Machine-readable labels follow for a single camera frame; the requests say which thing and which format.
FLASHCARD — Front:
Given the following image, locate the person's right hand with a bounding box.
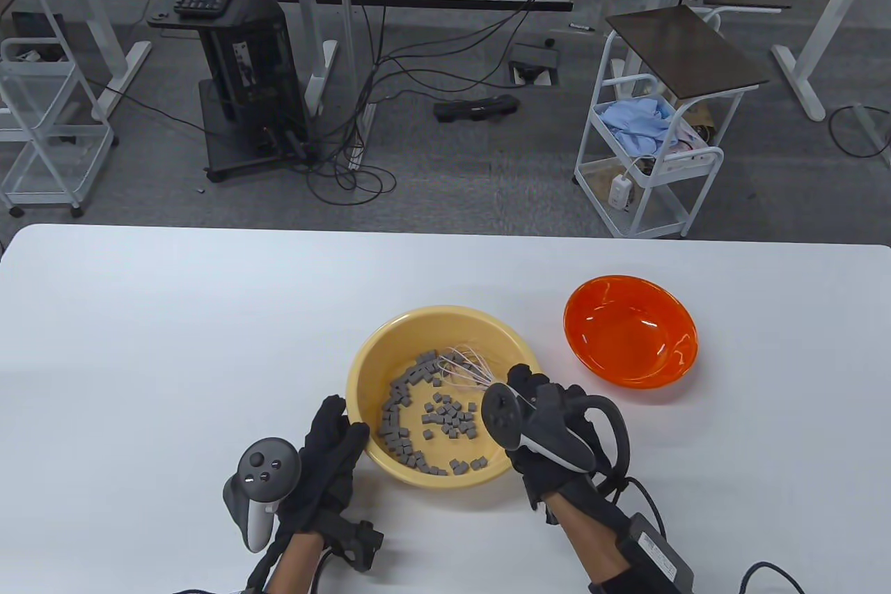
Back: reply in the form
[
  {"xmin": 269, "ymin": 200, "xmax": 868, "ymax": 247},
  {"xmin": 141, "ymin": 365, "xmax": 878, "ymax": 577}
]
[{"xmin": 505, "ymin": 363, "xmax": 622, "ymax": 513}]

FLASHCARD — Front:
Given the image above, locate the person's left hand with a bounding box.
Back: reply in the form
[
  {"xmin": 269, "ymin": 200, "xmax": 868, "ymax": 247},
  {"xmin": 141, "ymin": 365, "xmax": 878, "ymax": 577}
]
[{"xmin": 282, "ymin": 394, "xmax": 371, "ymax": 532}]

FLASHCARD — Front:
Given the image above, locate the pile of grey toy blocks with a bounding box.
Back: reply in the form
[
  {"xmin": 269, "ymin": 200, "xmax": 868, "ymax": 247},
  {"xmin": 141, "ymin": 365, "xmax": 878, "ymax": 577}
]
[{"xmin": 379, "ymin": 350, "xmax": 488, "ymax": 476}]

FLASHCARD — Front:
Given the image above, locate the wire whisk with wooden handle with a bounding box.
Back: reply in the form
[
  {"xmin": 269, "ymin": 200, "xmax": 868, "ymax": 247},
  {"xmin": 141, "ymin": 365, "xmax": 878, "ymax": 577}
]
[{"xmin": 435, "ymin": 345, "xmax": 512, "ymax": 391}]

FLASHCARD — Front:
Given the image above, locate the yellow plastic basin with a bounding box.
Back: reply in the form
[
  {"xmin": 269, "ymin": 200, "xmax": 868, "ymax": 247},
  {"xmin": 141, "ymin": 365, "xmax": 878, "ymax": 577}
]
[{"xmin": 345, "ymin": 305, "xmax": 546, "ymax": 490}]

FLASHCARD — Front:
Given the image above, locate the orange plastic bowl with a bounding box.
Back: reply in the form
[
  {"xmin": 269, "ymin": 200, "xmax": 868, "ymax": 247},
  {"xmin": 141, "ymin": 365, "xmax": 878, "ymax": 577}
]
[{"xmin": 563, "ymin": 275, "xmax": 699, "ymax": 391}]

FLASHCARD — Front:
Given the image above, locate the person's right forearm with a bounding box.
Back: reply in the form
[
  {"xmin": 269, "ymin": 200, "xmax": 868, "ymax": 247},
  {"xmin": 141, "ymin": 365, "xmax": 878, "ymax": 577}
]
[{"xmin": 546, "ymin": 483, "xmax": 669, "ymax": 594}]

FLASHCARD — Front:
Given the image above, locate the black forearm sensor box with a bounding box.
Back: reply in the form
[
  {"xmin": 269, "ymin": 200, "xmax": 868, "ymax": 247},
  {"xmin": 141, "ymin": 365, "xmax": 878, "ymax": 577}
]
[{"xmin": 620, "ymin": 513, "xmax": 697, "ymax": 594}]

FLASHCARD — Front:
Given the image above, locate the person's left forearm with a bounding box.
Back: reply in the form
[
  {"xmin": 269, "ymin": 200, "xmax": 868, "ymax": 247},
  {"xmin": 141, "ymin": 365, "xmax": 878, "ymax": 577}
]
[{"xmin": 268, "ymin": 528, "xmax": 328, "ymax": 594}]

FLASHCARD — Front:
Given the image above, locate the grey right hand controller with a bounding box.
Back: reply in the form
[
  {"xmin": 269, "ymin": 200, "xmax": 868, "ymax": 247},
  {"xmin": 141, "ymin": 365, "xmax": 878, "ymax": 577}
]
[{"xmin": 482, "ymin": 382, "xmax": 631, "ymax": 476}]

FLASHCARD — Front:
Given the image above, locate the grey hand controller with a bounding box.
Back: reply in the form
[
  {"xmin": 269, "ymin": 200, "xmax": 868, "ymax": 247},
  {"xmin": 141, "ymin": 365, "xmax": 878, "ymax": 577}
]
[
  {"xmin": 223, "ymin": 437, "xmax": 300, "ymax": 553},
  {"xmin": 482, "ymin": 382, "xmax": 631, "ymax": 476}
]

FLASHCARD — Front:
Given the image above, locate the grey left hand controller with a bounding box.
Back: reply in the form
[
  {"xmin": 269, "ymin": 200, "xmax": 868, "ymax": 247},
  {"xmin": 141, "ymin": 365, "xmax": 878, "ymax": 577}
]
[{"xmin": 223, "ymin": 437, "xmax": 300, "ymax": 553}]

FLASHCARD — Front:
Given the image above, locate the blue cloth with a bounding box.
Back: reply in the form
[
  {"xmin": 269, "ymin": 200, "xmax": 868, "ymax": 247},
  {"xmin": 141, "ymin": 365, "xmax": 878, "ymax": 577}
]
[{"xmin": 600, "ymin": 97, "xmax": 676, "ymax": 156}]

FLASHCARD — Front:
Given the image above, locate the black power strip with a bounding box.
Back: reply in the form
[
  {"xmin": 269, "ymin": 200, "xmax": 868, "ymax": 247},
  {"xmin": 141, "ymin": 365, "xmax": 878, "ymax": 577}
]
[{"xmin": 433, "ymin": 94, "xmax": 521, "ymax": 123}]

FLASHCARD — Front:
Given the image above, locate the black computer cart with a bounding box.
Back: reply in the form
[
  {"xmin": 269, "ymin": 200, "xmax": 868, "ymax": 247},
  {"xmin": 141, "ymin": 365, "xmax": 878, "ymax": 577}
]
[{"xmin": 148, "ymin": 0, "xmax": 322, "ymax": 184}]

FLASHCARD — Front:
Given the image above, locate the floor socket box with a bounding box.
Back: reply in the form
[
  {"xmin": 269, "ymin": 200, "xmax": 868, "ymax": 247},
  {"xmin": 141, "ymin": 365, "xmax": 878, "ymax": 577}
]
[{"xmin": 506, "ymin": 42, "xmax": 562, "ymax": 86}]

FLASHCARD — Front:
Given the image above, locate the white cart with brown top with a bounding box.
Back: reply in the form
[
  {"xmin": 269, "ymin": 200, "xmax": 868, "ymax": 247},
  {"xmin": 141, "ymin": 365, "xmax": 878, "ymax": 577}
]
[{"xmin": 574, "ymin": 4, "xmax": 771, "ymax": 240}]

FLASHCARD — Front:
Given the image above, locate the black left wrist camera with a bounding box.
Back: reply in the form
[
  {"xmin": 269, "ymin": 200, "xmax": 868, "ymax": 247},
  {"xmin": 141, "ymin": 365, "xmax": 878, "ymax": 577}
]
[{"xmin": 324, "ymin": 510, "xmax": 385, "ymax": 570}]

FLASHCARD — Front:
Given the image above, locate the black left glove cable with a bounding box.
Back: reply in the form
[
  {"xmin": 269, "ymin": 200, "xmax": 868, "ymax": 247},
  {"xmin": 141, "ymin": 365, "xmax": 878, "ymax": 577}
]
[{"xmin": 247, "ymin": 530, "xmax": 292, "ymax": 593}]

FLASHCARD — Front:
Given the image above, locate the black glove cable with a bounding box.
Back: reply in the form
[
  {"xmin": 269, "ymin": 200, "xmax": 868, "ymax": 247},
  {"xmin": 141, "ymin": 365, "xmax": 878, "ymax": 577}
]
[
  {"xmin": 247, "ymin": 530, "xmax": 292, "ymax": 593},
  {"xmin": 741, "ymin": 561, "xmax": 808, "ymax": 594}
]

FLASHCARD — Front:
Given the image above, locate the black right glove cable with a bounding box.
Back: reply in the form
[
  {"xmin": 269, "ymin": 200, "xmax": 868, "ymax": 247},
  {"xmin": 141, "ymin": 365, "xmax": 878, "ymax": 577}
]
[{"xmin": 741, "ymin": 561, "xmax": 808, "ymax": 594}]

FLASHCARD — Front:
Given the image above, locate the black floor cable bundle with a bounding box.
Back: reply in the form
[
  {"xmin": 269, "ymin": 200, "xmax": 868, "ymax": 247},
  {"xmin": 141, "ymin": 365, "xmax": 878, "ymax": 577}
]
[{"xmin": 289, "ymin": 0, "xmax": 613, "ymax": 206}]

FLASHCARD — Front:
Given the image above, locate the white wire cart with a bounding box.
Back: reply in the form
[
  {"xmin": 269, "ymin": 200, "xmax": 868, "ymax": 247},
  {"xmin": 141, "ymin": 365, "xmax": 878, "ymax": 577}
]
[{"xmin": 0, "ymin": 0, "xmax": 116, "ymax": 219}]

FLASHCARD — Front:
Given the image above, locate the black cable loop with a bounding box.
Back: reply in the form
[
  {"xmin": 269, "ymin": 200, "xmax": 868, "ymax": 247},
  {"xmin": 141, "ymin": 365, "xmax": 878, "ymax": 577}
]
[{"xmin": 827, "ymin": 103, "xmax": 891, "ymax": 159}]

